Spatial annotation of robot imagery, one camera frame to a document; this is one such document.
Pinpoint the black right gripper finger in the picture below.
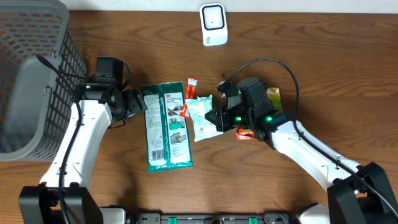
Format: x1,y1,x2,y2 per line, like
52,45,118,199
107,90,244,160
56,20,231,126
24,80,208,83
211,119,224,132
205,107,222,120

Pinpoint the mint green wipes pack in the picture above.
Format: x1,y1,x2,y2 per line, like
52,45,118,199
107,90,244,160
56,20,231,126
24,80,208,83
185,95,223,142

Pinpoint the green tea drink carton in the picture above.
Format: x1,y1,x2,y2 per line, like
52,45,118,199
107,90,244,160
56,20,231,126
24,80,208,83
267,87,282,110

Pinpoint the red snack bag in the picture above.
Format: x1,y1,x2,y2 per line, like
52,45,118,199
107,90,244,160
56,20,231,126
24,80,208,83
236,128,255,141

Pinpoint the red Nestle sachet stick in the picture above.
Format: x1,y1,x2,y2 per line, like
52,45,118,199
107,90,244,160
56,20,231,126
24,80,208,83
180,77,198,118

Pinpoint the green 3M gloves pack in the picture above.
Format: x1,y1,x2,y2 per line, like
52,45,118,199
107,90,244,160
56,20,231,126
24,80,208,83
142,82,193,172

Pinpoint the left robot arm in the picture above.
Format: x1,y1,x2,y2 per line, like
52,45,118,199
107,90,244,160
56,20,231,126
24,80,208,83
19,83,147,223

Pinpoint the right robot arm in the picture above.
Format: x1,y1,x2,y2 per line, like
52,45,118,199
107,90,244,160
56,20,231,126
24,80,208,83
205,77,397,223

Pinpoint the white barcode scanner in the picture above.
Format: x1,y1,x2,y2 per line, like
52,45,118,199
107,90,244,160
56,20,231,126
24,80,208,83
199,3,228,47

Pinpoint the grey plastic basket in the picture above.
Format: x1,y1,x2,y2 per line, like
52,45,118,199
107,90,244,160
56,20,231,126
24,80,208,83
1,0,87,161

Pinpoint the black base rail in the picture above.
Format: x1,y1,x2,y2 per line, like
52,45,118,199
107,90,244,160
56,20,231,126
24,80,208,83
127,212,300,224

